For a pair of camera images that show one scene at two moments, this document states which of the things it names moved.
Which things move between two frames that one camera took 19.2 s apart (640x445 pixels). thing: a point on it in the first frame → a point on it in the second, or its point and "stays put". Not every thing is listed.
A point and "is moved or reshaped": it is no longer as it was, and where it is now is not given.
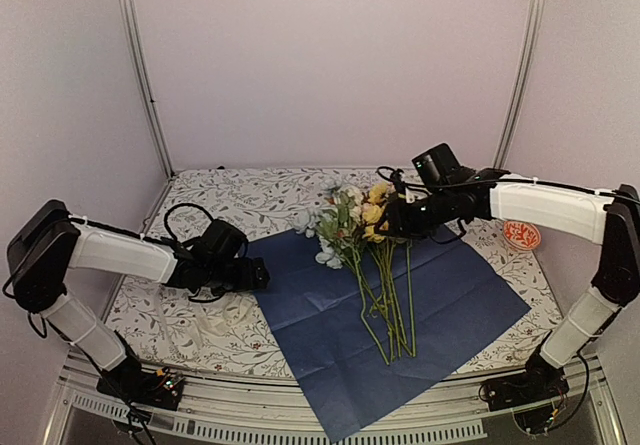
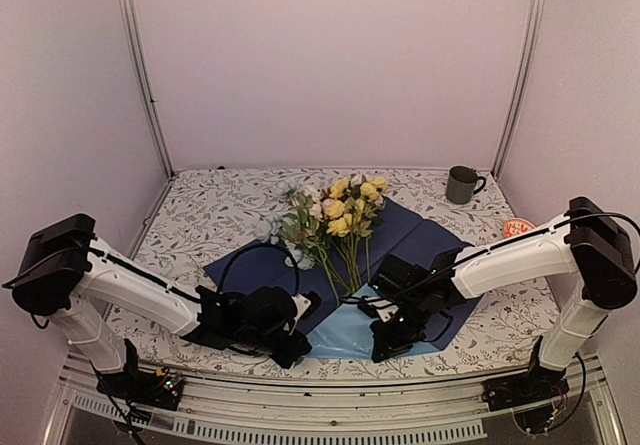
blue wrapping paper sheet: (397, 333) is moved or reshaped
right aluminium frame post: (529, 64) stays put
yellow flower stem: (382, 329) is moved or reshaped
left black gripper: (247, 281) → (298, 348)
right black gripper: (401, 225) → (388, 344)
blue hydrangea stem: (335, 220) → (291, 225)
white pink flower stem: (351, 236) → (311, 229)
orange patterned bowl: (521, 234) stays put
